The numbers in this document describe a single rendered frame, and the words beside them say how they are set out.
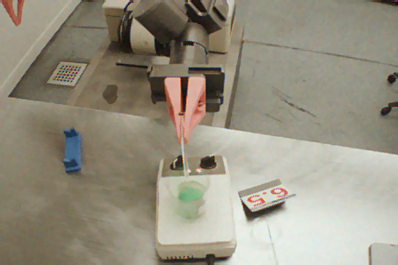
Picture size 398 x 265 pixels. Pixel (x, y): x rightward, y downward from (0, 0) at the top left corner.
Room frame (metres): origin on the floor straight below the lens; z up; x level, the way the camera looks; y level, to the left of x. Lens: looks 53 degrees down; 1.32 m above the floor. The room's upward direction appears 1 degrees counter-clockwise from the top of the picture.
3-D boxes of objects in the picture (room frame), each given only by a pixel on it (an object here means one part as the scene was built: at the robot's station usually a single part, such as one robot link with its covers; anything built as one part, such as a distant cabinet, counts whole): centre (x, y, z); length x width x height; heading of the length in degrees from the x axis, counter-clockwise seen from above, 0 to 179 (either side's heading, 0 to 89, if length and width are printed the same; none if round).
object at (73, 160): (0.38, 0.28, 0.77); 0.10 x 0.03 x 0.04; 12
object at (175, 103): (0.27, 0.01, 1.01); 0.09 x 0.07 x 0.07; 177
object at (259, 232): (0.20, -0.11, 0.76); 0.06 x 0.06 x 0.02
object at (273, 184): (0.27, -0.12, 0.77); 0.09 x 0.06 x 0.04; 107
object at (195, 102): (0.27, 0.03, 1.01); 0.09 x 0.07 x 0.07; 177
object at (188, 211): (0.22, 0.02, 0.88); 0.07 x 0.06 x 0.08; 84
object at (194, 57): (0.34, 0.02, 1.01); 0.10 x 0.07 x 0.07; 87
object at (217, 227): (0.21, 0.01, 0.83); 0.12 x 0.12 x 0.01; 2
